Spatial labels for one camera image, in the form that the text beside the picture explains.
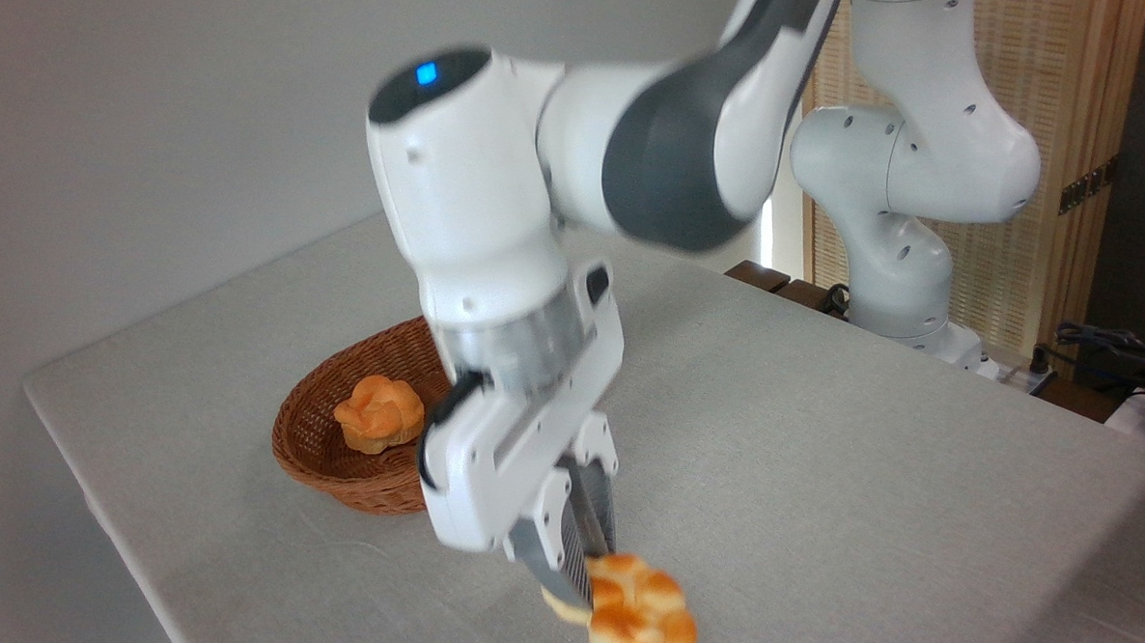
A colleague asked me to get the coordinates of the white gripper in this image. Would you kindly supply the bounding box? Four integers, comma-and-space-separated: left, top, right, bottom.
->
408, 259, 637, 630

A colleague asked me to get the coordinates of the braided orange bread loaf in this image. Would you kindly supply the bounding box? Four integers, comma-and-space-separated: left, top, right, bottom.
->
542, 549, 699, 643

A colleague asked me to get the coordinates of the round orange bread bun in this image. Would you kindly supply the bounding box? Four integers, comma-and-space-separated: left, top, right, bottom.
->
331, 373, 428, 457

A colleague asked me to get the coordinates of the brown wicker basket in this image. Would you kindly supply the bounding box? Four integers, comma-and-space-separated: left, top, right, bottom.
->
266, 314, 461, 521

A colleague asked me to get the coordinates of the light grey tablecloth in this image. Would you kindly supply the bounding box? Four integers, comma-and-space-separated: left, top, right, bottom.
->
15, 176, 1145, 643

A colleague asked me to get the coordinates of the dark brown wooden block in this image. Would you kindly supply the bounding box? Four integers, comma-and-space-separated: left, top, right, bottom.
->
724, 259, 793, 296
773, 277, 849, 323

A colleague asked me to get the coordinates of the white power strip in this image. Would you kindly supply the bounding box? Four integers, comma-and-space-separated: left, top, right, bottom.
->
994, 358, 1060, 398

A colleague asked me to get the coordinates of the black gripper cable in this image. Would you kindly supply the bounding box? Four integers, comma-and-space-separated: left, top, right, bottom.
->
412, 369, 491, 491

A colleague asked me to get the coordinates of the dark cable bundle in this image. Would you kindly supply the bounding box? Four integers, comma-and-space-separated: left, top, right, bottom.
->
1054, 319, 1145, 388

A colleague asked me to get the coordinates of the black hinge bracket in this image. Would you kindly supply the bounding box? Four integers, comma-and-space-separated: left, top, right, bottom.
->
1056, 157, 1122, 216

